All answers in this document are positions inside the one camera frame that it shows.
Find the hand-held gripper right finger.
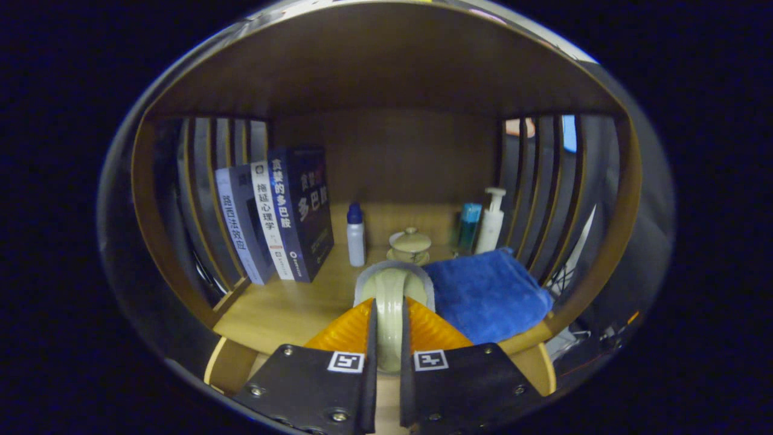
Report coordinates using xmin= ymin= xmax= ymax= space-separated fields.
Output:
xmin=400 ymin=296 xmax=544 ymax=434

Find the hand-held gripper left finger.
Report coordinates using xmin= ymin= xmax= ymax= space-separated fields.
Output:
xmin=233 ymin=297 xmax=378 ymax=434

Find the pale green tape dispenser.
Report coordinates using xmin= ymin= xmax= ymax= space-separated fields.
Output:
xmin=353 ymin=260 xmax=437 ymax=373

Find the wooden countertop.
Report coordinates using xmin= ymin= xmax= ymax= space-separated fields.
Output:
xmin=213 ymin=202 xmax=553 ymax=434

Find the wooden cabinet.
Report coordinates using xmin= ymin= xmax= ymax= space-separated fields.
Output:
xmin=130 ymin=0 xmax=644 ymax=399

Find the folded blue towel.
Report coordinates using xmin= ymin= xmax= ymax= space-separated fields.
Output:
xmin=422 ymin=246 xmax=554 ymax=345

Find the beige lidded ceramic teacup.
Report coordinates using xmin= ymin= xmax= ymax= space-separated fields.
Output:
xmin=386 ymin=227 xmax=433 ymax=266

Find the white bottle blue cap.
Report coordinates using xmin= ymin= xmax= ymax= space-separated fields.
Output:
xmin=347 ymin=202 xmax=367 ymax=268

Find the teal bottle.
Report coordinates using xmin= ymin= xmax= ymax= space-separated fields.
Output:
xmin=457 ymin=202 xmax=483 ymax=254

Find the white pump bottle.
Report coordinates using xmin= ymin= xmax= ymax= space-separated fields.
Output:
xmin=475 ymin=187 xmax=507 ymax=254

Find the dark blue book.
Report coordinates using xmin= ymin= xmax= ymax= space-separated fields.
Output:
xmin=268 ymin=147 xmax=335 ymax=283

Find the white spine book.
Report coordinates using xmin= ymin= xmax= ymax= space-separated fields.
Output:
xmin=251 ymin=160 xmax=297 ymax=281

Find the light blue book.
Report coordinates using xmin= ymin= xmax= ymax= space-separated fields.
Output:
xmin=214 ymin=164 xmax=278 ymax=286

